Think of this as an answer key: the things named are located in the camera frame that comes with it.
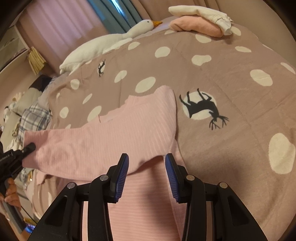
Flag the grey pillow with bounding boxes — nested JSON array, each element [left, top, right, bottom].
[[12, 88, 42, 116]]

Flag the teal curtain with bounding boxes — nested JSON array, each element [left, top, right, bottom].
[[87, 0, 142, 34]]

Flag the pink curtain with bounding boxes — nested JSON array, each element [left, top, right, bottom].
[[16, 1, 108, 73]]

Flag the folded cream white garment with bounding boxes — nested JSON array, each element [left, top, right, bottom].
[[168, 5, 233, 36]]

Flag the folded salmon pink garment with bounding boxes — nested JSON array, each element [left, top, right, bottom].
[[170, 16, 224, 38]]

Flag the yellow tassel bundle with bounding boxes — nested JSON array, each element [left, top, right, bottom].
[[27, 47, 47, 75]]

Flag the white goose plush toy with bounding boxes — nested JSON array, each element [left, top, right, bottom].
[[59, 20, 162, 75]]

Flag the person's left hand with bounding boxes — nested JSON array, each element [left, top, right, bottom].
[[1, 178, 21, 211]]

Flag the blue plaid cloth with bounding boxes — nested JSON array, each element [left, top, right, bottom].
[[17, 101, 51, 146]]

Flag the pink striped knit garment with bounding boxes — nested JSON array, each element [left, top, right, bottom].
[[23, 86, 186, 240]]

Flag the mauve polka dot bedspread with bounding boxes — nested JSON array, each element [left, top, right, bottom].
[[33, 25, 295, 240]]

